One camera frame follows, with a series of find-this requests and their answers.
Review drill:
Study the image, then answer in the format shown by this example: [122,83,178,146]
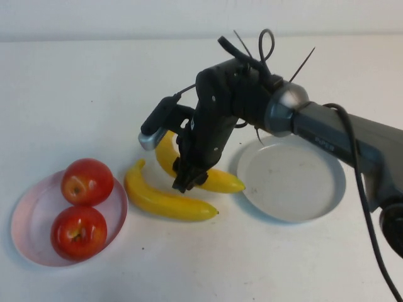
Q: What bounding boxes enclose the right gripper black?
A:
[173,67,237,193]

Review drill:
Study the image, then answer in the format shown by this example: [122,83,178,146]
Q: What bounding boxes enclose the yellow banana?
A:
[124,159,220,223]
[154,130,246,194]

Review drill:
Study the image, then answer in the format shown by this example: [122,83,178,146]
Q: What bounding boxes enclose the red apple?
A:
[50,206,108,262]
[60,157,115,208]

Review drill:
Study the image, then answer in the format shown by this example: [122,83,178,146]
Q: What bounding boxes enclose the grey-blue round plate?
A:
[236,135,346,224]

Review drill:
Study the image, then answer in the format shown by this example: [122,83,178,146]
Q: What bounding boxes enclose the pink round plate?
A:
[11,169,129,267]

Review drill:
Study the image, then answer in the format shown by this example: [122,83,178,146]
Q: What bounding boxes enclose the black zip tie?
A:
[254,125,266,146]
[289,47,316,83]
[232,30,256,62]

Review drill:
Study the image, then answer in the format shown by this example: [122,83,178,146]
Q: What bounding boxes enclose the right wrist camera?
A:
[137,96,195,152]

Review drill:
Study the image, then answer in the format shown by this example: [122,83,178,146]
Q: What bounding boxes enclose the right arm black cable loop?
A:
[258,28,275,65]

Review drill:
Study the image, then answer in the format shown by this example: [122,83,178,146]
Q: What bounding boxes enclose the right black camera cable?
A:
[172,35,403,302]

